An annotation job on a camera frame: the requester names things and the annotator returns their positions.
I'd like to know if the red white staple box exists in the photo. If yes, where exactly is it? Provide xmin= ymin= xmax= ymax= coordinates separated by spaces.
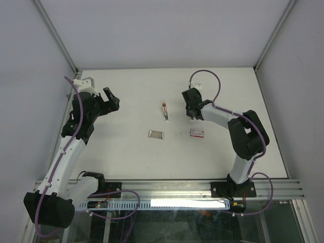
xmin=190 ymin=129 xmax=205 ymax=138

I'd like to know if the pink mini stapler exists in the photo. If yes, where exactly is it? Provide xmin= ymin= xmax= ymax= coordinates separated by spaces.
xmin=161 ymin=102 xmax=170 ymax=122

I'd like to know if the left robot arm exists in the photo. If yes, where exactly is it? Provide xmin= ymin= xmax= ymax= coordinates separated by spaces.
xmin=23 ymin=88 xmax=119 ymax=228

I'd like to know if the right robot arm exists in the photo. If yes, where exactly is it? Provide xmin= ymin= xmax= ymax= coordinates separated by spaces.
xmin=182 ymin=88 xmax=270 ymax=200

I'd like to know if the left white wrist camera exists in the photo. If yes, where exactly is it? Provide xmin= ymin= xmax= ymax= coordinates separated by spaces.
xmin=72 ymin=77 xmax=99 ymax=96

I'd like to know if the white slotted cable duct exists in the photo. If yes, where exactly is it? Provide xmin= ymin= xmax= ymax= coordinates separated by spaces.
xmin=76 ymin=199 xmax=230 ymax=211

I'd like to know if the aluminium mounting rail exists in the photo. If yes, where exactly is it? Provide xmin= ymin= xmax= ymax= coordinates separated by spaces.
xmin=31 ymin=179 xmax=304 ymax=203

